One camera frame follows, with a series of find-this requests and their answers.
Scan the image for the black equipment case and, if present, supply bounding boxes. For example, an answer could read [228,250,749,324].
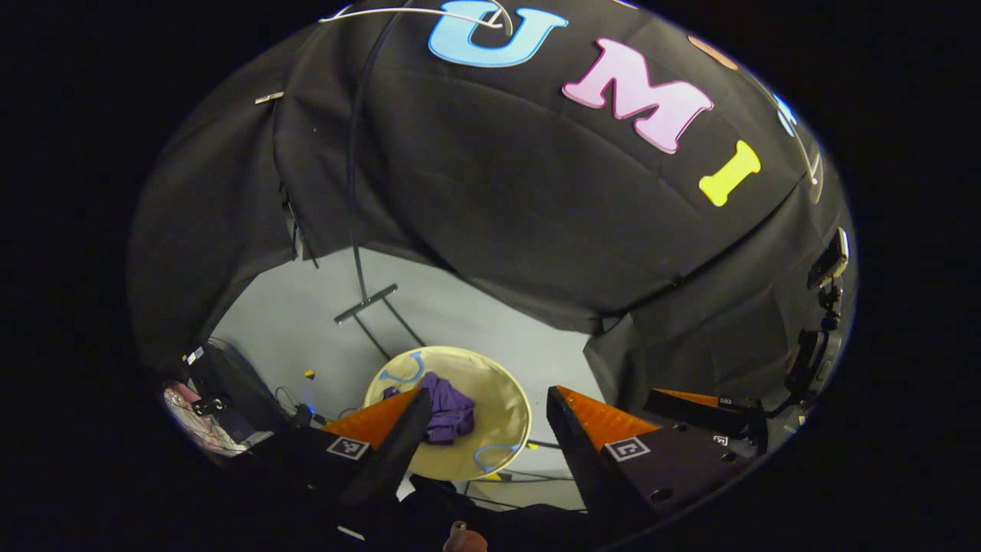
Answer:
[184,341,288,449]

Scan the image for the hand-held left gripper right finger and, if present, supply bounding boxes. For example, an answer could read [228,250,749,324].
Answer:
[546,385,763,530]

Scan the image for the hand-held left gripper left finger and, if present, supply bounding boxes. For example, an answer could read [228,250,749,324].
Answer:
[249,386,434,514]

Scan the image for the beige laundry hamper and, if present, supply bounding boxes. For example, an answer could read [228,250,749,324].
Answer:
[363,345,533,482]

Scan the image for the purple knit cardigan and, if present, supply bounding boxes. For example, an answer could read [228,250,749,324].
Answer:
[381,372,476,445]

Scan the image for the black clothes rack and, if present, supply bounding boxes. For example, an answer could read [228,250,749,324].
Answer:
[333,0,430,361]

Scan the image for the black camera stand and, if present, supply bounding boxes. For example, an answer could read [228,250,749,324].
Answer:
[786,228,851,403]

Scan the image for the black backdrop cloth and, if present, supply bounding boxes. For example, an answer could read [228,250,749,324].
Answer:
[126,0,855,399]

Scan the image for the person's dark clothing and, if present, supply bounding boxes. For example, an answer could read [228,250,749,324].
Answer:
[399,474,599,552]

